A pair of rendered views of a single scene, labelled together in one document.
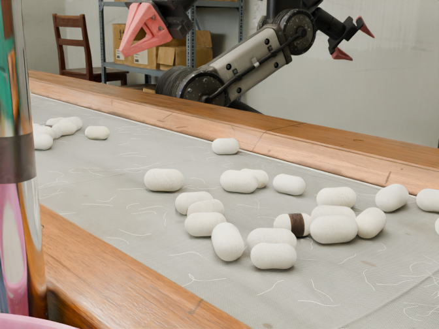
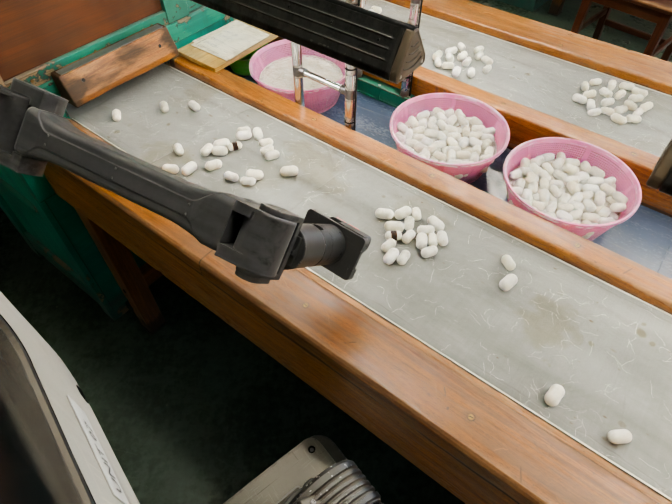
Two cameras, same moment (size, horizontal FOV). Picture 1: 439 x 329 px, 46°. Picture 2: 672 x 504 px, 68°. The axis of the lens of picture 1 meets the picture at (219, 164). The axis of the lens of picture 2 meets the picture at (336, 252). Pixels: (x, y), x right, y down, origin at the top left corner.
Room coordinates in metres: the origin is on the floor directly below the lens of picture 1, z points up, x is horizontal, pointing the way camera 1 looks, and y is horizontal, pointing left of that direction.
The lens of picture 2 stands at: (1.28, 0.04, 1.44)
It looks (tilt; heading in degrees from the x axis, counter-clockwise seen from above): 50 degrees down; 172
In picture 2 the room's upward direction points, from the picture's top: straight up
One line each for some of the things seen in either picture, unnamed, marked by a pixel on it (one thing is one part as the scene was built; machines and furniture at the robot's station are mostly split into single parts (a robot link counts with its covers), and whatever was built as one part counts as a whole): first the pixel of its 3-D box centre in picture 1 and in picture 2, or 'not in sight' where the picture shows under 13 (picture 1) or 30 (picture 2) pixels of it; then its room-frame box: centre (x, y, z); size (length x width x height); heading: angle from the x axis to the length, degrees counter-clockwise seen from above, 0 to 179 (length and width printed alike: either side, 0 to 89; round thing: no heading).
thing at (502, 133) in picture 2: not in sight; (445, 143); (0.40, 0.42, 0.72); 0.27 x 0.27 x 0.10
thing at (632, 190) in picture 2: not in sight; (562, 194); (0.60, 0.61, 0.72); 0.27 x 0.27 x 0.10
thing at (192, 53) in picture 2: not in sight; (240, 36); (-0.08, -0.03, 0.77); 0.33 x 0.15 x 0.01; 134
